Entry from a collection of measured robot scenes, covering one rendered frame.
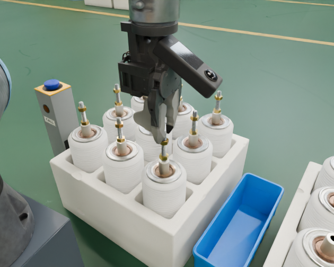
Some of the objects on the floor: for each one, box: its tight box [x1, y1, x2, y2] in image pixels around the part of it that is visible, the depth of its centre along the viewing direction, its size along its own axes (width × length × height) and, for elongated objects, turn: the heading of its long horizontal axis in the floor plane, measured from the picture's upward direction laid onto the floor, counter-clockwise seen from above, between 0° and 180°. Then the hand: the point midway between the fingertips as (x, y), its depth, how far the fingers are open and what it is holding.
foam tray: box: [50, 121, 249, 267], centre depth 82 cm, size 39×39×18 cm
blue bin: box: [192, 173, 284, 267], centre depth 69 cm, size 30×11×12 cm, turn 145°
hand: (167, 133), depth 53 cm, fingers open, 3 cm apart
